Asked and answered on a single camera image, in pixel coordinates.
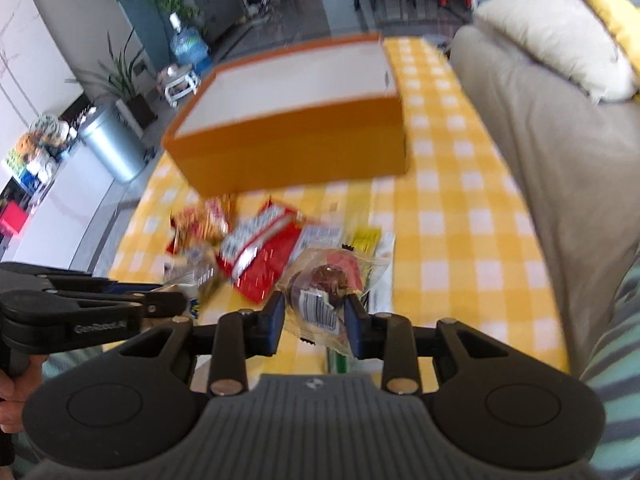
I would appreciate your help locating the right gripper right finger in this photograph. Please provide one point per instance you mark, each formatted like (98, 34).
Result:
(387, 337)

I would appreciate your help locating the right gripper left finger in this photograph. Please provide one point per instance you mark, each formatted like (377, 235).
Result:
(240, 336)

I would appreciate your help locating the clear chocolate pastry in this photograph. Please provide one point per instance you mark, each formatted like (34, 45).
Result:
(314, 288)

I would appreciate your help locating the left hand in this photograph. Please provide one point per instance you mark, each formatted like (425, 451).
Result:
(16, 391)

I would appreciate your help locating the white green sausage packet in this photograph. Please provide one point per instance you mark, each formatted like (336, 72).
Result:
(378, 298)

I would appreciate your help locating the clear bag mixed nuts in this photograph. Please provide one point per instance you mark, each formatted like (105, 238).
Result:
(195, 273)

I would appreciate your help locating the red silver snack bag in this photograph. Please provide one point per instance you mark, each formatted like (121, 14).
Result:
(255, 253)

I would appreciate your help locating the yellow snack packet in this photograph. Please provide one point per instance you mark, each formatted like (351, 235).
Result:
(363, 239)

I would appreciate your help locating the yellow checkered tablecloth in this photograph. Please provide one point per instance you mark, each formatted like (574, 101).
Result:
(465, 245)

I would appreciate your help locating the red fries snack bag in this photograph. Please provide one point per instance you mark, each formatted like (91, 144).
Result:
(207, 221)

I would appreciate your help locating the white low cabinet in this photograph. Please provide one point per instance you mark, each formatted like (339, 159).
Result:
(54, 229)

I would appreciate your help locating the silver trash can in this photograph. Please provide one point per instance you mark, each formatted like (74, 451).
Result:
(113, 142)

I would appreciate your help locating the orange cardboard box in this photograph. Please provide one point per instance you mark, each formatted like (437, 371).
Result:
(318, 112)

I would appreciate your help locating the potted green plant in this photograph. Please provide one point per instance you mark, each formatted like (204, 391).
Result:
(116, 81)

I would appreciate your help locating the grey sofa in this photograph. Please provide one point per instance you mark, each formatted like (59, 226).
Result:
(577, 166)

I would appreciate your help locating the small white stool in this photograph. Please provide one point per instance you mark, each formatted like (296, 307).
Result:
(175, 82)

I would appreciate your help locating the blue water bottle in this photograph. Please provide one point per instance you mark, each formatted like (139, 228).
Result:
(187, 44)

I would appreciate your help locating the cream pillow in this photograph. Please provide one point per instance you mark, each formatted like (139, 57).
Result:
(567, 37)

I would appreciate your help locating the yellow pillow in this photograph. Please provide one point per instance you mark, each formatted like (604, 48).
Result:
(622, 20)

